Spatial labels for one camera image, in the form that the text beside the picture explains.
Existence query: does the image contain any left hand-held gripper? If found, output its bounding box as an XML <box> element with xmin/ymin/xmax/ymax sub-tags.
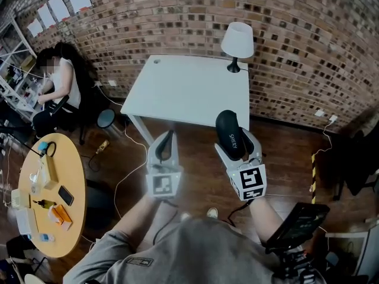
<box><xmin>145</xmin><ymin>130</ymin><xmax>183</xmax><ymax>201</ymax></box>

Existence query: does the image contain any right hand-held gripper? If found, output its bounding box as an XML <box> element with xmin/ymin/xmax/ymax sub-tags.
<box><xmin>214</xmin><ymin>128</ymin><xmax>268</xmax><ymax>202</ymax></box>

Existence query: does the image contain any person's left forearm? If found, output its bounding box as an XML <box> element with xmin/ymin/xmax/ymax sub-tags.
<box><xmin>111</xmin><ymin>194</ymin><xmax>167</xmax><ymax>248</ymax></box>

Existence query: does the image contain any person's right forearm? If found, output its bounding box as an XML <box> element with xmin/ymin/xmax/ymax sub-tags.
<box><xmin>248</xmin><ymin>198</ymin><xmax>294</xmax><ymax>246</ymax></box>

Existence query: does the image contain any yellow item on floor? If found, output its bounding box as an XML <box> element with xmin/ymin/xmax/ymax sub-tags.
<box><xmin>95</xmin><ymin>139</ymin><xmax>111</xmax><ymax>155</ymax></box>

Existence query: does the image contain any white table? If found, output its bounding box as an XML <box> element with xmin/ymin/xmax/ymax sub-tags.
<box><xmin>120</xmin><ymin>54</ymin><xmax>251</xmax><ymax>148</ymax></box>

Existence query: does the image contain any black round stool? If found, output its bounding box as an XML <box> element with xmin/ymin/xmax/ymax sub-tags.
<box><xmin>97</xmin><ymin>108</ymin><xmax>117</xmax><ymax>129</ymax></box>

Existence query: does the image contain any yellow black hazard tape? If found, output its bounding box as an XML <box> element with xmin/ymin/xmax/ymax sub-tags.
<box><xmin>309</xmin><ymin>153</ymin><xmax>318</xmax><ymax>204</ymax></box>

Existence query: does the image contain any round wooden side table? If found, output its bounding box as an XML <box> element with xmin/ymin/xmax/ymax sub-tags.
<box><xmin>17</xmin><ymin>133</ymin><xmax>88</xmax><ymax>259</ymax></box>

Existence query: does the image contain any black screen device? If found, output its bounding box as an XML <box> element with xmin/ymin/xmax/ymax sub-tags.
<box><xmin>264</xmin><ymin>202</ymin><xmax>331</xmax><ymax>254</ymax></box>

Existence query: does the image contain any person's grey shirt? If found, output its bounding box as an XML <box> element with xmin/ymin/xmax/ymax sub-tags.
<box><xmin>63</xmin><ymin>217</ymin><xmax>328</xmax><ymax>284</ymax></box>

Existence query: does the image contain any black smartphone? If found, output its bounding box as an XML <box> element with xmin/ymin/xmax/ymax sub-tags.
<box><xmin>57</xmin><ymin>185</ymin><xmax>75</xmax><ymax>207</ymax></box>

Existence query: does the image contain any white shade table lamp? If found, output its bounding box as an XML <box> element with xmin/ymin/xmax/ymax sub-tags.
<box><xmin>220</xmin><ymin>21</ymin><xmax>255</xmax><ymax>74</ymax></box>

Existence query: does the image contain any tall wooden box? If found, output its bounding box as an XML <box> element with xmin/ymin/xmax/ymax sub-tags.
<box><xmin>40</xmin><ymin>154</ymin><xmax>59</xmax><ymax>191</ymax></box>

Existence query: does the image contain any black office chair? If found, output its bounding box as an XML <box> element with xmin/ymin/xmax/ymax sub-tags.
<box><xmin>325</xmin><ymin>105</ymin><xmax>379</xmax><ymax>201</ymax></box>

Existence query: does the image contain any orange packet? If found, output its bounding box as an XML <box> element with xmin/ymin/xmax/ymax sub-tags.
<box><xmin>47</xmin><ymin>204</ymin><xmax>73</xmax><ymax>232</ymax></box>

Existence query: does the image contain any dark green bottle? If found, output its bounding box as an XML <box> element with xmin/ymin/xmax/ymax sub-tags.
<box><xmin>32</xmin><ymin>199</ymin><xmax>56</xmax><ymax>210</ymax></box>

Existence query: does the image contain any clear plastic item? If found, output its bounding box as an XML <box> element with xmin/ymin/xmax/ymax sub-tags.
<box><xmin>29</xmin><ymin>169</ymin><xmax>43</xmax><ymax>195</ymax></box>

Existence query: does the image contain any pale square box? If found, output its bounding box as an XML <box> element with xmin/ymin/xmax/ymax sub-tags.
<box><xmin>11</xmin><ymin>188</ymin><xmax>31</xmax><ymax>209</ymax></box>

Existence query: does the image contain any white flat box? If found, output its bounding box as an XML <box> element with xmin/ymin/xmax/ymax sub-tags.
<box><xmin>15</xmin><ymin>208</ymin><xmax>40</xmax><ymax>235</ymax></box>

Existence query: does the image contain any white metal shelf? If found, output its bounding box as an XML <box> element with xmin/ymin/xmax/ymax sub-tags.
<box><xmin>0</xmin><ymin>12</ymin><xmax>41</xmax><ymax>121</ymax></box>

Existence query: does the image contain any white floor cable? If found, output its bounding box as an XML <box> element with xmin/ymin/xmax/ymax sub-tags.
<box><xmin>79</xmin><ymin>81</ymin><xmax>149</xmax><ymax>253</ymax></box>

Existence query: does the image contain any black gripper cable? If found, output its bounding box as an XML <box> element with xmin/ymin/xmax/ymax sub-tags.
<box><xmin>226</xmin><ymin>199</ymin><xmax>253</xmax><ymax>228</ymax></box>
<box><xmin>152</xmin><ymin>198</ymin><xmax>179</xmax><ymax>248</ymax></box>

